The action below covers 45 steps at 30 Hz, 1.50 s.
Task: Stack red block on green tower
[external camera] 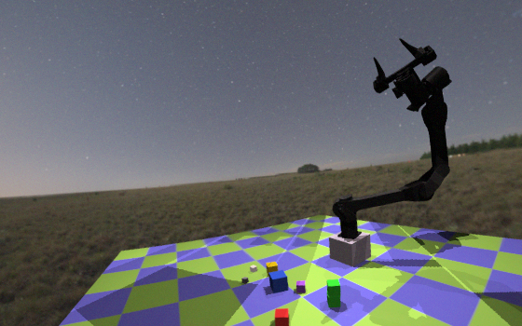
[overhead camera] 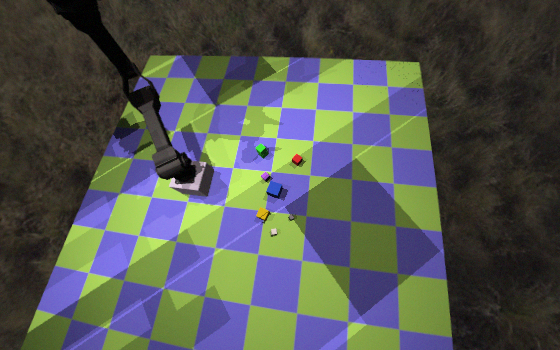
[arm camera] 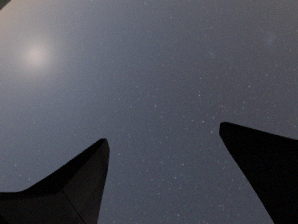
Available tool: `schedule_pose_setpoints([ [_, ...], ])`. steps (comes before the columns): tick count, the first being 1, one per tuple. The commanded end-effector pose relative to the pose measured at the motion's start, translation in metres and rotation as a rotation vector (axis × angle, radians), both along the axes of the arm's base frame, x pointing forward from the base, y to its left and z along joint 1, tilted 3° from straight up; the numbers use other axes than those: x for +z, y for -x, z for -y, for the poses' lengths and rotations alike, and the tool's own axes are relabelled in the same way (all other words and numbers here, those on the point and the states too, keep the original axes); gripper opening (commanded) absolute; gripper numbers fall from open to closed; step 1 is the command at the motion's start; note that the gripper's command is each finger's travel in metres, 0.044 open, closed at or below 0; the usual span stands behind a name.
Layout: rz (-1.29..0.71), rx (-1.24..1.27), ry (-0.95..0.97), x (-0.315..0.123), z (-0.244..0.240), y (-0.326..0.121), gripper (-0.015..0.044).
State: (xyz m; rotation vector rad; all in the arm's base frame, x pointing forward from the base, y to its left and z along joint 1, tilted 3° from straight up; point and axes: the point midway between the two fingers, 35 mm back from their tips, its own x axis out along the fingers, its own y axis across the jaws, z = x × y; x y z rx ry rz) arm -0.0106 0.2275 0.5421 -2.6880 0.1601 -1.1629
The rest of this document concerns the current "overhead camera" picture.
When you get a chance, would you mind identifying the yellow cube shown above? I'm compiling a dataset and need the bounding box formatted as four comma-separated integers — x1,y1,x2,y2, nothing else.
256,207,270,221

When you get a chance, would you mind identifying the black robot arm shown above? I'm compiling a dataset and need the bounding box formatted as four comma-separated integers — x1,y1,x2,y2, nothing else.
46,0,196,184

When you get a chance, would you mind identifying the blue cube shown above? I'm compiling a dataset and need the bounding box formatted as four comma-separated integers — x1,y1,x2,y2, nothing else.
266,181,283,199

